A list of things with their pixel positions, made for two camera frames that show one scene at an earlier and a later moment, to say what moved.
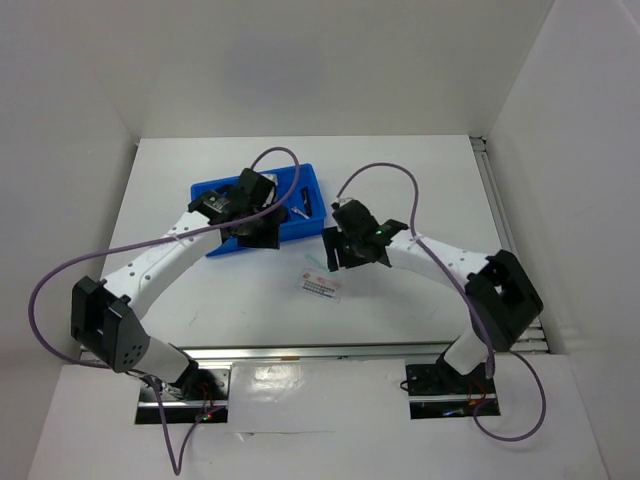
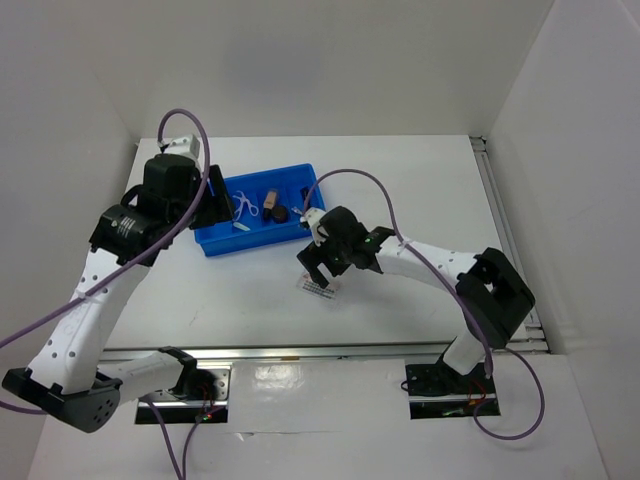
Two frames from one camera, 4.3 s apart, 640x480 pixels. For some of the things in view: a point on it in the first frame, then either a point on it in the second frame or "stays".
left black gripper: (270, 238) -> (218, 208)
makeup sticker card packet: (319, 286) stays
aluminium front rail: (398, 351) stays
